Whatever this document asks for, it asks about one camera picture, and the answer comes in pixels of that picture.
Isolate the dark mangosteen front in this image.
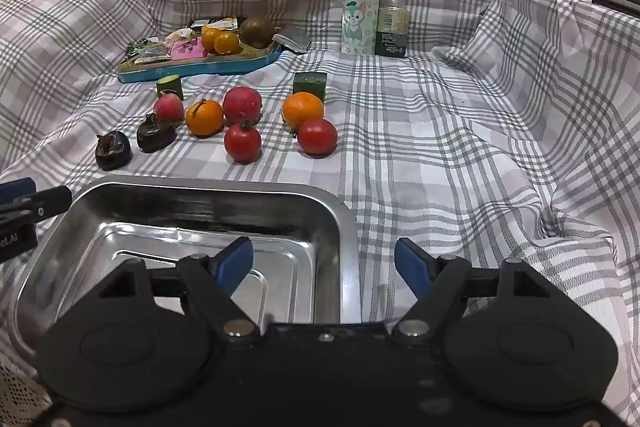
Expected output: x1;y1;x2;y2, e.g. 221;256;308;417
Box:
94;130;132;171

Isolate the red tomato with stem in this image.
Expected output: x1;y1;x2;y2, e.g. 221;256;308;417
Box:
224;120;262;164

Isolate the orange mandarin with stem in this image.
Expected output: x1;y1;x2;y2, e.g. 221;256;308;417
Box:
184;98;224;138

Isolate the small pink radish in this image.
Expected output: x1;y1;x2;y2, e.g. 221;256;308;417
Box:
153;93;184;122

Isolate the red tomato without stem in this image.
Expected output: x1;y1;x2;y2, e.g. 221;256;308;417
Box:
297;118;337;156

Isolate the large red radish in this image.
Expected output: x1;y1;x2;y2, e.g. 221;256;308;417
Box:
222;87;262;124

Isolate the cucumber piece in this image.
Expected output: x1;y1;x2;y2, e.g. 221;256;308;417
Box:
293;72;328;102
155;75;183;100

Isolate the stainless steel tray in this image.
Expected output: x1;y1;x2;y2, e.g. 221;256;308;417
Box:
8;176;361;360

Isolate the blue snack tray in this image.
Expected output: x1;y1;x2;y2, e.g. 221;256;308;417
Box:
117;42;282;83

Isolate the green foil candy wrapper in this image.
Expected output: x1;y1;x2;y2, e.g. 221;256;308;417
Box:
125;37;158;58

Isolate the dark patterned snack packet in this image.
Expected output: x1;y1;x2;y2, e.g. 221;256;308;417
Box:
134;42;171;65

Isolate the plaid grey white cloth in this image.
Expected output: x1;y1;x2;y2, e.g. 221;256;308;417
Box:
1;0;639;425

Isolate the pink snack packet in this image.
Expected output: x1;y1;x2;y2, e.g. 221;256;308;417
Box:
170;37;208;61

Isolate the small orange in tray right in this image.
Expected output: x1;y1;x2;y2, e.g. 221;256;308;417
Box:
214;30;242;55

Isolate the small orange in tray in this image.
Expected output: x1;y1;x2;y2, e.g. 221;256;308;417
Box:
201;26;221;53
214;30;242;55

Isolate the small orange in tray left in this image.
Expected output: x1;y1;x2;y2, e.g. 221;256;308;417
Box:
201;26;221;53

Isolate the brown kiwi fruit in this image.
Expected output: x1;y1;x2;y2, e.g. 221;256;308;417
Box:
239;16;277;49

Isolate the grey foil packet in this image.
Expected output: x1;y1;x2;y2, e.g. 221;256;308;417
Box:
272;26;311;54

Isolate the yellow white snack packet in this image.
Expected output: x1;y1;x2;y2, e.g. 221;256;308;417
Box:
189;16;239;31

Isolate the dark green small jar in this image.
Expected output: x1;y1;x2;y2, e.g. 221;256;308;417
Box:
375;6;410;58

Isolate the cartoon cat thermos bottle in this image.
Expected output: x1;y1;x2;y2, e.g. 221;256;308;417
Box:
341;0;380;55

